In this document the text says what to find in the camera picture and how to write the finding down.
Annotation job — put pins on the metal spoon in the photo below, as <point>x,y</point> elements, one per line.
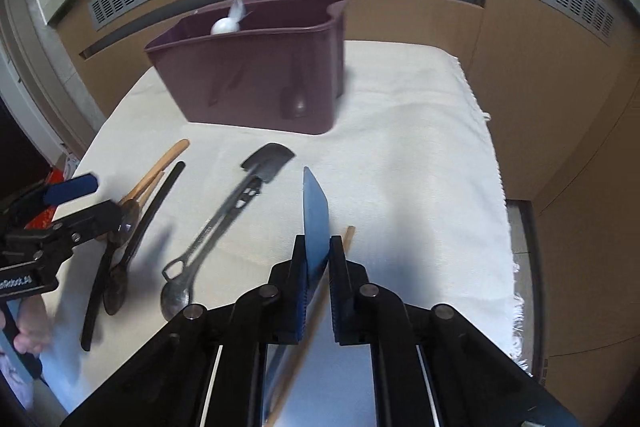
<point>176,299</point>

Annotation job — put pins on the white cloth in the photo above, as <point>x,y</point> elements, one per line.
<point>400,207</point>

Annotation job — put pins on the floral printed cloth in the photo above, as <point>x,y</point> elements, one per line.
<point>12,377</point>

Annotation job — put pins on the person's left hand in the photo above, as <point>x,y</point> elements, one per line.
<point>30,324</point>

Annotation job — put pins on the purple plastic utensil holder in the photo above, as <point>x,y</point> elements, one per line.
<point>250,57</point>

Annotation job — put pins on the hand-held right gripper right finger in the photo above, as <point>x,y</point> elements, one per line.
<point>337,297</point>

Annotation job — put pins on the wooden cabinet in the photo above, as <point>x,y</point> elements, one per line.
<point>525,107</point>

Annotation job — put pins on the red packet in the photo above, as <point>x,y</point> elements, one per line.
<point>52,178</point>

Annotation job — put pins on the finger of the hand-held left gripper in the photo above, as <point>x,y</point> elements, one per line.
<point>95,219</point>
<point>70,189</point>

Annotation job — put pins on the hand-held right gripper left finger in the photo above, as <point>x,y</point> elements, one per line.
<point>299,292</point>

